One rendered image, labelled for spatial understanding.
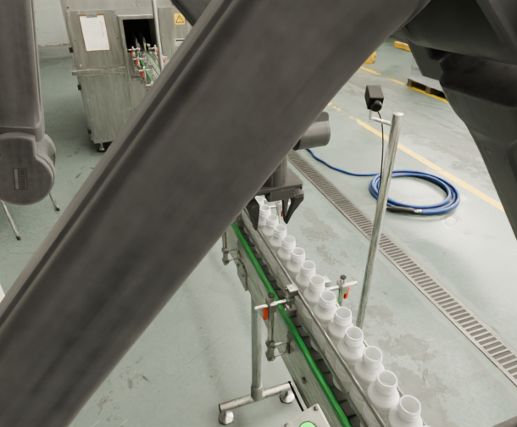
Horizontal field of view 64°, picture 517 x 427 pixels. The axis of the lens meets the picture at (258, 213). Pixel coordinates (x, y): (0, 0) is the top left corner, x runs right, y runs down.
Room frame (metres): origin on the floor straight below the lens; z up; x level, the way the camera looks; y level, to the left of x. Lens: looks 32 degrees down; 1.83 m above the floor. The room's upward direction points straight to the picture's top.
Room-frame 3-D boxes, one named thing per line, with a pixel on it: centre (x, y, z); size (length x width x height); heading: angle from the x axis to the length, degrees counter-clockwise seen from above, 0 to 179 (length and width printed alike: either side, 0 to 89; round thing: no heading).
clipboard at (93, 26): (4.22, 1.55, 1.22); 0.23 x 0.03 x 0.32; 110
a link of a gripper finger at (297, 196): (0.67, -0.04, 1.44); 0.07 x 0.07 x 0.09; 20
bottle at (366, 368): (0.55, -0.23, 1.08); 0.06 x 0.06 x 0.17
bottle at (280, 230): (0.99, -0.06, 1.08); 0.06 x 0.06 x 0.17
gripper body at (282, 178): (0.66, -0.02, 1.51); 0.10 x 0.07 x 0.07; 110
